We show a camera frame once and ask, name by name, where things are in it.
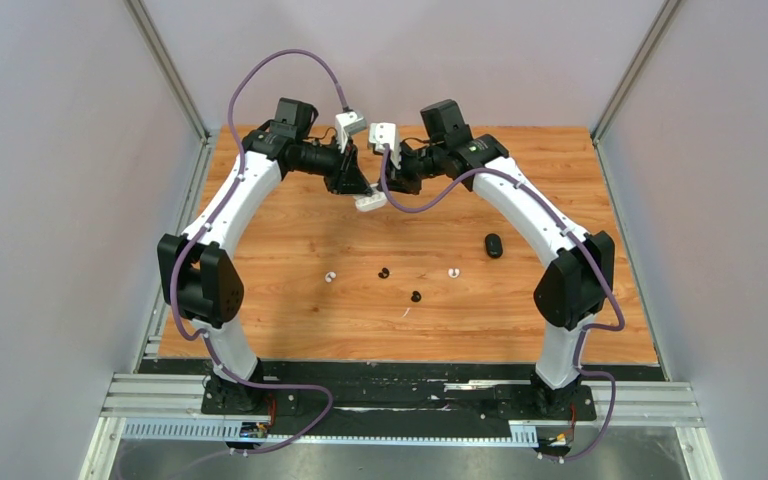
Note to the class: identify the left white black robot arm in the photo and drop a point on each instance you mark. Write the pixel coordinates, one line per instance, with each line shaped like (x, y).
(200, 281)

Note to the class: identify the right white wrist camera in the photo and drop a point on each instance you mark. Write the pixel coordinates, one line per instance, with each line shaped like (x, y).
(382, 135)

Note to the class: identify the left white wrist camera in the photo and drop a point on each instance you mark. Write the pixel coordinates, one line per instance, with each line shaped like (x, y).
(347, 124)

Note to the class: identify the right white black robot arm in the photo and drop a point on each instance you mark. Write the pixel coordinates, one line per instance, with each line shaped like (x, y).
(579, 266)

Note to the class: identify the aluminium corner post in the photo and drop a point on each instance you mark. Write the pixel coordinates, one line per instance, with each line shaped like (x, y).
(152, 37)
(647, 47)

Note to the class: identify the white earbud charging case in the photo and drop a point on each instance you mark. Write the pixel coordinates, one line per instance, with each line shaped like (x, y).
(370, 202)

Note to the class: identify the black earbud charging case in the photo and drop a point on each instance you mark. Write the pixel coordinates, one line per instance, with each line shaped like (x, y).
(493, 246)

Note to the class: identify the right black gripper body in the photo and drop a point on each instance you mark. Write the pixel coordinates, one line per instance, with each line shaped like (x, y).
(424, 162)

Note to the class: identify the aluminium front rail frame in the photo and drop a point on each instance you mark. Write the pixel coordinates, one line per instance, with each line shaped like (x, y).
(167, 406)

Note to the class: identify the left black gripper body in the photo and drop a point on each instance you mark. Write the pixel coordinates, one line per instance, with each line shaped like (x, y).
(324, 161)

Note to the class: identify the left aluminium corner post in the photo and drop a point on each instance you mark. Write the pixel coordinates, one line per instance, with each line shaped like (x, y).
(152, 37)

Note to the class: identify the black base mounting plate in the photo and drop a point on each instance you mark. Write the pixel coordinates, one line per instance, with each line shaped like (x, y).
(397, 399)

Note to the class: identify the right aluminium corner post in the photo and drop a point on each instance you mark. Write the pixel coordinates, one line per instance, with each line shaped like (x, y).
(647, 47)

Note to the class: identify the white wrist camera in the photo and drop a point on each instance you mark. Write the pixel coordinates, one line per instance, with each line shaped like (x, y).
(382, 135)
(347, 124)

